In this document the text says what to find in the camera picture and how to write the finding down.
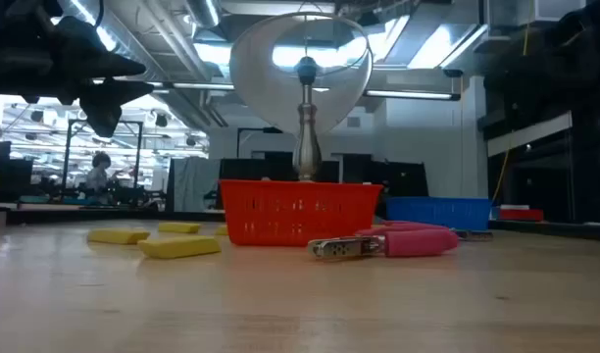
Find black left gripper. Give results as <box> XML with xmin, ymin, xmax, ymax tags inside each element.
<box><xmin>0</xmin><ymin>0</ymin><xmax>155</xmax><ymax>139</ymax></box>

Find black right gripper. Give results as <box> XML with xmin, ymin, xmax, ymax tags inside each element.
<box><xmin>539</xmin><ymin>7</ymin><xmax>600</xmax><ymax>114</ymax></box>

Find pink handled pliers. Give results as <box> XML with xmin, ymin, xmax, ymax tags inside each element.
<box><xmin>307</xmin><ymin>220</ymin><xmax>461</xmax><ymax>261</ymax></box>

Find person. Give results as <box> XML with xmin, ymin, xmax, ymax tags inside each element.
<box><xmin>83</xmin><ymin>151</ymin><xmax>114</xmax><ymax>198</ymax></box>

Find grey cloth partition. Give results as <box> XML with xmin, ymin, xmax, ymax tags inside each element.
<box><xmin>166</xmin><ymin>156</ymin><xmax>222</xmax><ymax>213</ymax></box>

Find wide ceiling light fixture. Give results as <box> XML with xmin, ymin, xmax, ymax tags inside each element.
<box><xmin>406</xmin><ymin>22</ymin><xmax>490</xmax><ymax>71</ymax></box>

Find red box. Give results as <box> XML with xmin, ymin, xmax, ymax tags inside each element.
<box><xmin>498</xmin><ymin>208</ymin><xmax>545</xmax><ymax>223</ymax></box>

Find long ceiling light fixture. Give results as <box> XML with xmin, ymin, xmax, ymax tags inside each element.
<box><xmin>363</xmin><ymin>88</ymin><xmax>462</xmax><ymax>102</ymax></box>

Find blue plastic basket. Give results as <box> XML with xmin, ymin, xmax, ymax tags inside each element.
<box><xmin>385</xmin><ymin>196</ymin><xmax>492</xmax><ymax>231</ymax></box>

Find black partition panel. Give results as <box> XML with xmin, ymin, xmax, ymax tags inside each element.
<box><xmin>220</xmin><ymin>151</ymin><xmax>429</xmax><ymax>212</ymax></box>

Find white shade silver table lamp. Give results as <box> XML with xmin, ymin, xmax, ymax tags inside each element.
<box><xmin>228</xmin><ymin>10</ymin><xmax>375</xmax><ymax>183</ymax></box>

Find red plastic basket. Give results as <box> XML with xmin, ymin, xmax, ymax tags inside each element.
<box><xmin>219</xmin><ymin>178</ymin><xmax>384</xmax><ymax>247</ymax></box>

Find black metal stand frame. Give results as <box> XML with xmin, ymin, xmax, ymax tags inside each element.
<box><xmin>61</xmin><ymin>118</ymin><xmax>145</xmax><ymax>202</ymax></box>

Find silver ceiling duct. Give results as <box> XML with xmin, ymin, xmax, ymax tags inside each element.
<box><xmin>184</xmin><ymin>0</ymin><xmax>224</xmax><ymax>29</ymax></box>

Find yellow cable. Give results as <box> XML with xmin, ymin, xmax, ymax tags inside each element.
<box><xmin>492</xmin><ymin>19</ymin><xmax>531</xmax><ymax>203</ymax></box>

